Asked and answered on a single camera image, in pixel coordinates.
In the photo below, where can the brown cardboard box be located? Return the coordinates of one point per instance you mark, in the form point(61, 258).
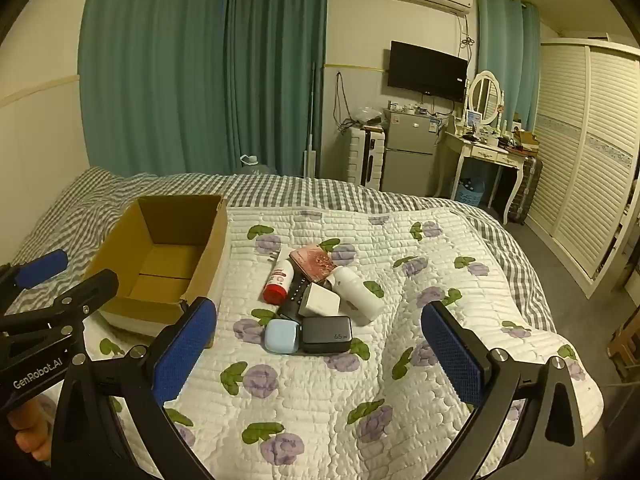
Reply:
point(165, 240)

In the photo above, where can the wooden stool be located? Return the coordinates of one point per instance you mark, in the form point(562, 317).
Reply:
point(625, 345)

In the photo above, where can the white charger cube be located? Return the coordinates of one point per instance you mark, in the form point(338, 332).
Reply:
point(320, 301)

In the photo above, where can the white louvered wardrobe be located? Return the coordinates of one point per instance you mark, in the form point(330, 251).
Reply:
point(585, 160)

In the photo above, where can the pink cosmetic tube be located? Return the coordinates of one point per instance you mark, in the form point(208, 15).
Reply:
point(310, 262)

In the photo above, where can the white drawer cabinet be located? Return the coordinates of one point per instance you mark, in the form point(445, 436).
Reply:
point(357, 155)

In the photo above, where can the teal curtain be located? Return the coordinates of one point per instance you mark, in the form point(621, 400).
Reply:
point(150, 60)
point(280, 60)

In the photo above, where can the cream dressing table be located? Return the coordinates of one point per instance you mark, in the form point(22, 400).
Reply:
point(495, 155)

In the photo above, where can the person's left hand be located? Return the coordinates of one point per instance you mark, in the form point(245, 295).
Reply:
point(32, 432)

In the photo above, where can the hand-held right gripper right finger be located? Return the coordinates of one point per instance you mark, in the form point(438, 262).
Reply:
point(452, 355)

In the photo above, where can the white bottle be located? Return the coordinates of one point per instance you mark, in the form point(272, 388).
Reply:
point(357, 295)

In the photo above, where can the white tube with red cap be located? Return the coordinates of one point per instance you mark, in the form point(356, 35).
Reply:
point(281, 277)

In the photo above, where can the blue plastic basket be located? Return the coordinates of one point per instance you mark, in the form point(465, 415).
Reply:
point(471, 192)

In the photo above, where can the black wall television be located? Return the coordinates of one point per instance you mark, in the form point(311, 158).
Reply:
point(427, 70)

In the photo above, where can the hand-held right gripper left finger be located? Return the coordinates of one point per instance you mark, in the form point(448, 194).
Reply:
point(185, 352)

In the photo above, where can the black charger block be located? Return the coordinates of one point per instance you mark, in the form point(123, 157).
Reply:
point(325, 335)

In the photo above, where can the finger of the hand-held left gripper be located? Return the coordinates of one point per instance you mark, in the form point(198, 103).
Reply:
point(92, 287)
point(42, 267)

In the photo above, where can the black remote control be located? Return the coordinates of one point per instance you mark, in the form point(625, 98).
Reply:
point(289, 306)

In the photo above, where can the light blue curtain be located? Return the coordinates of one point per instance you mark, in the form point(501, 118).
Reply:
point(505, 50)

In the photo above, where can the white oval mirror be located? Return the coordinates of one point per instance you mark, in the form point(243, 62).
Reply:
point(485, 95)

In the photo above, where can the clear water jug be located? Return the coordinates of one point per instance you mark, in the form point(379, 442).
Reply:
point(255, 166)

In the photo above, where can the light blue earbuds case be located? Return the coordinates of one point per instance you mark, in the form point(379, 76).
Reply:
point(281, 336)

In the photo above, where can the dark striped suitcase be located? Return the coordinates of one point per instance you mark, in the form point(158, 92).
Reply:
point(527, 185)

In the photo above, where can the white pole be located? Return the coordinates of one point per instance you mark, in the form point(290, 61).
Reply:
point(310, 160)

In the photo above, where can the silver refrigerator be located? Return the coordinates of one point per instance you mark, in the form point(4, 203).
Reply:
point(407, 155)

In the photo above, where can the white floral quilted blanket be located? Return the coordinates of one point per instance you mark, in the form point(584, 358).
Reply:
point(350, 400)

